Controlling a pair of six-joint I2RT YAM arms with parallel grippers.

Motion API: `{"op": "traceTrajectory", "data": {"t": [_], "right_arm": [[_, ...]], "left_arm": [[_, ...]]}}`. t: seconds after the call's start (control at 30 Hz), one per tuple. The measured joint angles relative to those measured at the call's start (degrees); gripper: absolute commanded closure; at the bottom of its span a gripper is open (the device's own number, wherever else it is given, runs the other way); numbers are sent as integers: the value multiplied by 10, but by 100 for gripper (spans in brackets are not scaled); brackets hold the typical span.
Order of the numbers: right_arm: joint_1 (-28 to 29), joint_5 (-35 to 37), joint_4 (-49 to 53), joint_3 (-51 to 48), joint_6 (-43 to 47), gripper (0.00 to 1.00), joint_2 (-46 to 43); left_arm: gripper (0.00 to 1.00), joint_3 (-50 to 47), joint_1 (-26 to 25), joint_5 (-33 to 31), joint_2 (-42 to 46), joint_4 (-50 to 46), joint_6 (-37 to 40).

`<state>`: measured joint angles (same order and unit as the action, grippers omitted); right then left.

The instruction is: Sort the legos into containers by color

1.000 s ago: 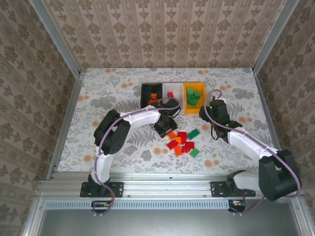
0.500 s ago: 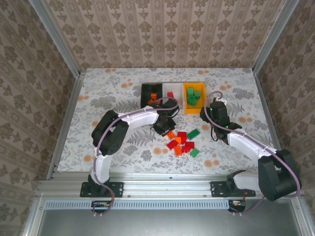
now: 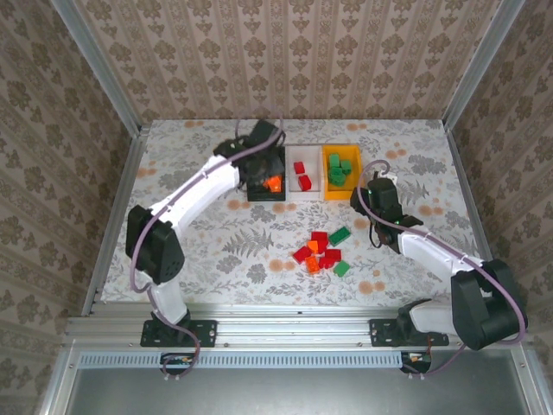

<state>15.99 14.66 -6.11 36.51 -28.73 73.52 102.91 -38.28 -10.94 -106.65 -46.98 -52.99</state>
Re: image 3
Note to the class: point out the yellow plastic bin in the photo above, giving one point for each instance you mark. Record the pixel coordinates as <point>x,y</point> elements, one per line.
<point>354,190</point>

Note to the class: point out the red lego brick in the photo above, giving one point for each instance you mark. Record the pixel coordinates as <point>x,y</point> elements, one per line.
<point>299,167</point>
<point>320,237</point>
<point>332,254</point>
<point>302,254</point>
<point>305,183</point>
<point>326,263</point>

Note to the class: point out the long green lego brick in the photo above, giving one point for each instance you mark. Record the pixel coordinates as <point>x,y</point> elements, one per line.
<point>339,236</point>

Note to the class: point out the black plastic bin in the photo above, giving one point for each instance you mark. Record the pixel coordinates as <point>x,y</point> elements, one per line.
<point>265,196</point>

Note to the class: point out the white plastic bin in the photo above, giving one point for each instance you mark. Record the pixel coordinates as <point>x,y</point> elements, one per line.
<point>313,162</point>

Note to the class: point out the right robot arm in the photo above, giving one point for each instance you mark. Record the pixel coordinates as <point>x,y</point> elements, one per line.
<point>484,302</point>

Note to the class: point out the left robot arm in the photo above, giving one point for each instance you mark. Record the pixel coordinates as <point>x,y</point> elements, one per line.
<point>203,190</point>

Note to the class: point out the floral patterned table cover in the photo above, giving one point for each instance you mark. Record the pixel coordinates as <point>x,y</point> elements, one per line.
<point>216,276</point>

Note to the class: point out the grey metal panel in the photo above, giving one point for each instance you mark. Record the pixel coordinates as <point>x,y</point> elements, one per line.
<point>302,393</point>

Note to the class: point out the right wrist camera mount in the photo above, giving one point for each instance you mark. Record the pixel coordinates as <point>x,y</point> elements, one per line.
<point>392,177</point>

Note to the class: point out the aluminium side rail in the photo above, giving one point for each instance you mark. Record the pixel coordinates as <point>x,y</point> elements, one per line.
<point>469,194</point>
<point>129,181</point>

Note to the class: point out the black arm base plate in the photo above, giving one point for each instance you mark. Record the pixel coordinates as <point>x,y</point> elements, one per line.
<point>203,333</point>
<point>382,333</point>

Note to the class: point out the aluminium mounting rail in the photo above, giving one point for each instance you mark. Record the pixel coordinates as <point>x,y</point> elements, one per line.
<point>294,328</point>

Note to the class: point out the aluminium frame post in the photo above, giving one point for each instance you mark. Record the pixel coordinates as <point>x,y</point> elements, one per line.
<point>481,65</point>
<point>98,65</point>

